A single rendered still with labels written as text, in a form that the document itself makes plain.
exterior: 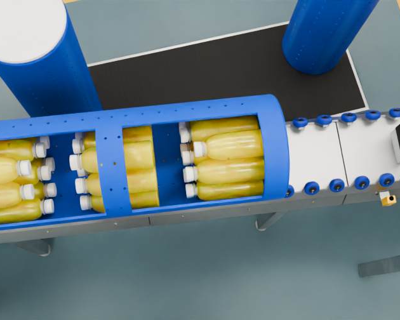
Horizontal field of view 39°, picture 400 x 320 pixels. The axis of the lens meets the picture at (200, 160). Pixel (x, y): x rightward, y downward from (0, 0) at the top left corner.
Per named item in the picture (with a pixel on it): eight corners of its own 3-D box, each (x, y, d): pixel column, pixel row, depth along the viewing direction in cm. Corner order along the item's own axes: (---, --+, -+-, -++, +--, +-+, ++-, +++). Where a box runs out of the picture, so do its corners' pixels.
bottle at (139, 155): (151, 139, 146) (77, 147, 144) (151, 140, 139) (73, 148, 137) (154, 166, 146) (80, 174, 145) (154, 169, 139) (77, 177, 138)
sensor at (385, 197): (391, 205, 169) (397, 202, 164) (381, 206, 169) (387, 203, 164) (385, 180, 171) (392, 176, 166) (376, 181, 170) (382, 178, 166)
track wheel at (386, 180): (397, 175, 162) (393, 171, 163) (381, 177, 162) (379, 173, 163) (393, 187, 165) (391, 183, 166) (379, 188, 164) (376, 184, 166)
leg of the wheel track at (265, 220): (268, 230, 256) (297, 206, 195) (256, 231, 255) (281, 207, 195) (266, 217, 257) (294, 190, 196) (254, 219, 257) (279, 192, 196)
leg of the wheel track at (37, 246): (51, 255, 248) (11, 239, 188) (38, 256, 248) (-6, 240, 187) (51, 242, 250) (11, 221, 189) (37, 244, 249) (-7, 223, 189)
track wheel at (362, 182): (371, 178, 161) (369, 174, 163) (356, 180, 161) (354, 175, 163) (369, 190, 164) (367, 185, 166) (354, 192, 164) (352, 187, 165)
